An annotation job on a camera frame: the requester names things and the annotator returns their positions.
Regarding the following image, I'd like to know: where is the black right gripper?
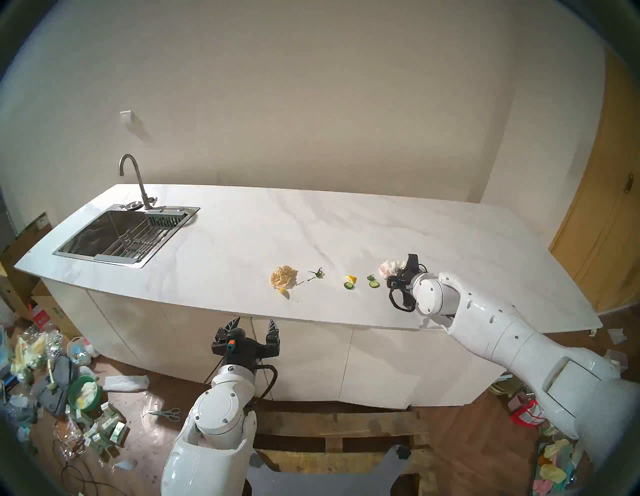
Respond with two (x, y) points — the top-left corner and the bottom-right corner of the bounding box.
(388, 253), (427, 301)

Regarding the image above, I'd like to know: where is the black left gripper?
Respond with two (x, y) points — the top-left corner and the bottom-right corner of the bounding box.
(211, 315), (281, 370)

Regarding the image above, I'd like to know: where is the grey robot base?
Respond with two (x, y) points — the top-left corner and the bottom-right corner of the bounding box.
(245, 445), (413, 496)

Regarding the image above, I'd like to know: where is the crumpled tan paper napkin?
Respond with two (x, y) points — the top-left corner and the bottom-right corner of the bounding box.
(270, 265), (299, 291)

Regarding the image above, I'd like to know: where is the white counter cabinet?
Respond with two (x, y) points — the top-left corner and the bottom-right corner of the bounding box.
(42, 280), (511, 408)

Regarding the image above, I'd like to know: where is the wooden pallet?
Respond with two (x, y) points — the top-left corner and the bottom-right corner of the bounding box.
(247, 405), (441, 496)

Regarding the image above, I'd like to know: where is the white foam net sleeve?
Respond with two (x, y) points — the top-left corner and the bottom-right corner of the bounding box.
(103, 375), (150, 394)

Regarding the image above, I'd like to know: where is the grey slotted sink strainer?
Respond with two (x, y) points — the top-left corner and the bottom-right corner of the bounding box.
(145, 209), (186, 228)

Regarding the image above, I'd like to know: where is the round woven basket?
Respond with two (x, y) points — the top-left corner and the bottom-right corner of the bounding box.
(487, 372), (521, 397)

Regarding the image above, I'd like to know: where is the steel gooseneck faucet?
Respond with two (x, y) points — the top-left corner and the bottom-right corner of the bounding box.
(118, 154), (158, 211)

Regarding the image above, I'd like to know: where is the white plastic jug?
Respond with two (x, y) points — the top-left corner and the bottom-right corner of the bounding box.
(66, 336), (100, 367)

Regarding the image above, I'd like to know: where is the green white carton pile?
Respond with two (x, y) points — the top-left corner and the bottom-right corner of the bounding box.
(82, 401), (129, 449)

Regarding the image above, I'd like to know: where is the green plastic bowl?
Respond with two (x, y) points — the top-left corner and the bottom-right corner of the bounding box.
(67, 375), (104, 414)

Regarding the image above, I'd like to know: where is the stainless steel sink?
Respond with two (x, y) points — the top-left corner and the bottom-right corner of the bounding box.
(52, 204), (201, 269)

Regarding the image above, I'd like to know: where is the red white packet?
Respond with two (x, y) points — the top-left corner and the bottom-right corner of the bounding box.
(510, 400), (546, 427)

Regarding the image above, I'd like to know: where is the grey fabric bag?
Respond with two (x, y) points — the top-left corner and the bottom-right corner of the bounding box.
(37, 356), (79, 418)

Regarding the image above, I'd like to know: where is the cardboard box red label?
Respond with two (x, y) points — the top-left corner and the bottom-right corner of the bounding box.
(29, 294), (81, 341)

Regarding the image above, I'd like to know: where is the wooden door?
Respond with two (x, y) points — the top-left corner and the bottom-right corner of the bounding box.
(549, 45), (640, 313)

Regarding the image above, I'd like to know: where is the yellow green plastic bag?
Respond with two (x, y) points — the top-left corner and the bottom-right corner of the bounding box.
(12, 334), (50, 385)

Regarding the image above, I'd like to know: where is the clear plastic container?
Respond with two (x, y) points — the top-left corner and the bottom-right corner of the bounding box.
(600, 349), (629, 373)

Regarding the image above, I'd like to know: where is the brown cardboard box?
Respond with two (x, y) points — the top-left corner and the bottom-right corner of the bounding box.
(0, 212), (53, 273)

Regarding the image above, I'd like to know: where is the tray of pastel sponges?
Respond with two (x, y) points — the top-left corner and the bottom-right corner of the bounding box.
(532, 439), (581, 496)

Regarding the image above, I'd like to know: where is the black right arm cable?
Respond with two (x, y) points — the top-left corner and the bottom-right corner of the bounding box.
(388, 287), (418, 314)

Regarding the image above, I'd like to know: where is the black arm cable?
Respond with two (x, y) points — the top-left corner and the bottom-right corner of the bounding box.
(250, 364), (279, 402)
(388, 287), (418, 314)

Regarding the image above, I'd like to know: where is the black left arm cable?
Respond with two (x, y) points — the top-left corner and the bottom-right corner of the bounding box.
(250, 364), (279, 402)

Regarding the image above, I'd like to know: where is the wire dish rack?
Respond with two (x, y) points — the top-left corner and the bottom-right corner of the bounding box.
(107, 227), (168, 261)

